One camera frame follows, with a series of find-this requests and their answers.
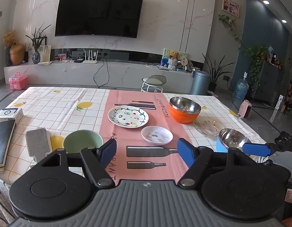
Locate orange steel-lined bowl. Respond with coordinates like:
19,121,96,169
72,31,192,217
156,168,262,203
169,97,201,124

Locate grey seat white stool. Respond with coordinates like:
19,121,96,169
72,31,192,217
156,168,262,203
141,75,166,93

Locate grey ribbed plate part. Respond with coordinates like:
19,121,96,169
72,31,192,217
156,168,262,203
25,128,52,162

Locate trailing green vine plant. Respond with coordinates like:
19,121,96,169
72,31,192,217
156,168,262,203
218,14,269,90

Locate blue steel-lined bowl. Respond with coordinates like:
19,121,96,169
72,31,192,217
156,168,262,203
216,128,252,153

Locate small white printed plate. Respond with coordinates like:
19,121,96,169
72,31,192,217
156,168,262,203
141,126,173,145

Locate blue water bottle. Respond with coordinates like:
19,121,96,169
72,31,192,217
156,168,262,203
232,72,250,104

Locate brown round vase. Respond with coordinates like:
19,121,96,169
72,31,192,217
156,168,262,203
9,44,26,65

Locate grey round trash can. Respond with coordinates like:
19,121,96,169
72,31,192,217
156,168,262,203
190,70,211,96

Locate black wall television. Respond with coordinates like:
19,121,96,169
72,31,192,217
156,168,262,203
55,0,144,38

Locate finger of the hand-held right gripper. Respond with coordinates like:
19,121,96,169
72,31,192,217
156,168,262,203
242,142,280,157

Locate grey sideboard cabinet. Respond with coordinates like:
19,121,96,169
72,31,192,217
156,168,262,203
253,60,285,108

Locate marble television console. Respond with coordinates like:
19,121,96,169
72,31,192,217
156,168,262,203
4,60,194,95

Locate dark slim vase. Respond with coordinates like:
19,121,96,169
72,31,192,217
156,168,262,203
5,47,13,67

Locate black notebook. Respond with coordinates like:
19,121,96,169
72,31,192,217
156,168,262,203
0,119,16,168

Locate black crumpled bag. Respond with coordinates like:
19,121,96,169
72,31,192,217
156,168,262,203
276,131,292,152

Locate black power cable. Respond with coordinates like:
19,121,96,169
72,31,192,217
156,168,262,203
93,57,111,89

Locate patterned brown cloth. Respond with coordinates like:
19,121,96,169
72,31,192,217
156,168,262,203
0,178,19,227

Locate pink space heater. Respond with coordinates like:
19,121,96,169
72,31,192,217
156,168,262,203
239,100,253,119

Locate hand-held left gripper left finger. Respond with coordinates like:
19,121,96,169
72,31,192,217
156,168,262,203
36,138,117,190

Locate pink storage box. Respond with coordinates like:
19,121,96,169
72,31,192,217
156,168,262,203
9,72,27,90

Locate blue picture book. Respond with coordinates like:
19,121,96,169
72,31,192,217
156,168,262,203
162,48,188,70

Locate white painted plate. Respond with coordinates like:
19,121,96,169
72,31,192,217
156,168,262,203
107,105,149,128

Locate clear glass plate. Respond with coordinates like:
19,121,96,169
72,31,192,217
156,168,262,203
193,118,228,139

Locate green ceramic bowl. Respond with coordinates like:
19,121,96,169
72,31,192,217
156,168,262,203
63,130,104,154

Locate framed wall picture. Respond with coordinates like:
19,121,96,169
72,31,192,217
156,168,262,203
222,0,240,18

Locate white flat box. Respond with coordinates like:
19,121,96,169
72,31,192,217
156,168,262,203
0,108,23,123

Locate blue vase with green plant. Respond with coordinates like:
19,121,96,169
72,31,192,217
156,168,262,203
25,24,52,64

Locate dried yellow flowers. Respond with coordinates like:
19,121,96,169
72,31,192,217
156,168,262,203
2,30,17,48

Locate white router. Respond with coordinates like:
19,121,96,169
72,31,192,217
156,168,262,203
82,50,100,64

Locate sketch drawing cards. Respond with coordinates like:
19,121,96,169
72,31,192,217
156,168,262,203
38,45,51,62

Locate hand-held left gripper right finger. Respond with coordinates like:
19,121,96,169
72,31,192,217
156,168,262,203
177,138,257,190

